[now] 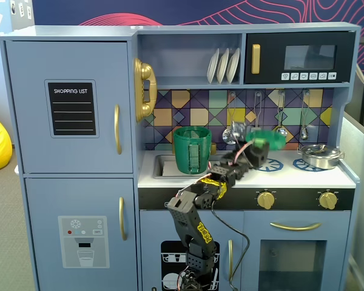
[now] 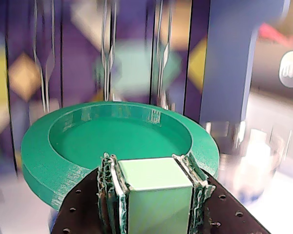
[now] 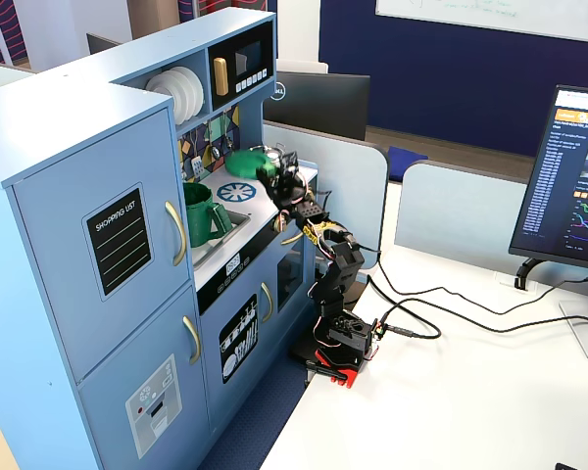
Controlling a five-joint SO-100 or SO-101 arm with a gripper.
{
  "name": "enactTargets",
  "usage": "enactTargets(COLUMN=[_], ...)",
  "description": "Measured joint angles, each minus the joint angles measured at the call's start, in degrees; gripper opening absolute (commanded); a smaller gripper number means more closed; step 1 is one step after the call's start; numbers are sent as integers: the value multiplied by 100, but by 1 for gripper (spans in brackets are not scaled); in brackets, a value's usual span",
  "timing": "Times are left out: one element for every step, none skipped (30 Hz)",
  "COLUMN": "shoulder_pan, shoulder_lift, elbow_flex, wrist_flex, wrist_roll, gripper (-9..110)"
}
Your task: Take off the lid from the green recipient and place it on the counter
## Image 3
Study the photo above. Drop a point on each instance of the black Dell monitor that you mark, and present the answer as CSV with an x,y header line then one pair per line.
x,y
318,105

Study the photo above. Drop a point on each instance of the blue oven door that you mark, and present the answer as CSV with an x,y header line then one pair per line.
x,y
289,279

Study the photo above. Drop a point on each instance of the hanging white spatula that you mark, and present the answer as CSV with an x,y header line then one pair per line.
x,y
196,164

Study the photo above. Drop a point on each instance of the light blue desk divider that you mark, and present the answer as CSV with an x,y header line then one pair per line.
x,y
455,210
348,196

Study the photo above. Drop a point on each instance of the small black object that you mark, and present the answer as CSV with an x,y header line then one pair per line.
x,y
564,466

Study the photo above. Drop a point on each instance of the hanging toy spoon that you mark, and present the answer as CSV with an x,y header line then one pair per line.
x,y
229,139

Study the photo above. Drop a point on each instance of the red table clamp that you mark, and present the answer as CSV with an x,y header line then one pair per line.
x,y
345,377

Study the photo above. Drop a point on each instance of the monitor with lit screen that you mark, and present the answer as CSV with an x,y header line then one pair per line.
x,y
568,186

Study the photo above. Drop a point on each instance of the blue freezer door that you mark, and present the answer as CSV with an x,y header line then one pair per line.
x,y
147,382

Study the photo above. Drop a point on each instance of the hanging toy ladle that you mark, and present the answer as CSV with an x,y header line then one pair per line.
x,y
216,149

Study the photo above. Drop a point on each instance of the gold stove knob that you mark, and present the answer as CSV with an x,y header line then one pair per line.
x,y
279,224
311,192

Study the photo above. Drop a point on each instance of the green round lid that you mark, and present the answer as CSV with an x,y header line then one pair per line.
x,y
245,164

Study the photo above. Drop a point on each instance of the blue dishwasher door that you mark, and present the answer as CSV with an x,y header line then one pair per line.
x,y
235,352

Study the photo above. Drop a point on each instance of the white plate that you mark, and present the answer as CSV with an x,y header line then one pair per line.
x,y
182,95
191,93
200,90
162,88

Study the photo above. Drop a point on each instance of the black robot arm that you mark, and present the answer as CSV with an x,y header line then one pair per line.
x,y
340,274

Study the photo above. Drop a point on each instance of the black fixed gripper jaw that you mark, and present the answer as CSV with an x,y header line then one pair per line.
x,y
264,175

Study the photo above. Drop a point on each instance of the dark monitor back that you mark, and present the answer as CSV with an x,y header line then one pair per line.
x,y
100,44

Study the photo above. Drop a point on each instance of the blue chair cushion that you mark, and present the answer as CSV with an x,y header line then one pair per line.
x,y
404,159

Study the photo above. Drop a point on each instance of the black microwave door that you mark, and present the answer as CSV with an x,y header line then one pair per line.
x,y
247,61

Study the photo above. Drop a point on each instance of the blue fridge door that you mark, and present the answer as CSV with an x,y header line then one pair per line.
x,y
108,245

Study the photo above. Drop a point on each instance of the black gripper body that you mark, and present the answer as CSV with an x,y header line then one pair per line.
x,y
284,179

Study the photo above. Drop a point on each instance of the white whiteboard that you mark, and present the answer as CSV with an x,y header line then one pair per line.
x,y
495,14

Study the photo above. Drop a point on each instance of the steel pot with lid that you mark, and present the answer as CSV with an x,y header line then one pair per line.
x,y
274,154

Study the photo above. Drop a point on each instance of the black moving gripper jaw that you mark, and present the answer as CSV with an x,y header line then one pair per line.
x,y
278,198

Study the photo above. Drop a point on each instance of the green pitcher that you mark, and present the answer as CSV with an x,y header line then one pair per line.
x,y
201,220

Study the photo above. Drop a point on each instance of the blue toy kitchen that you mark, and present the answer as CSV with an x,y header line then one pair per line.
x,y
54,147

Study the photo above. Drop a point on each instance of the silver toy sink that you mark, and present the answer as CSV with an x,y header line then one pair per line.
x,y
235,227

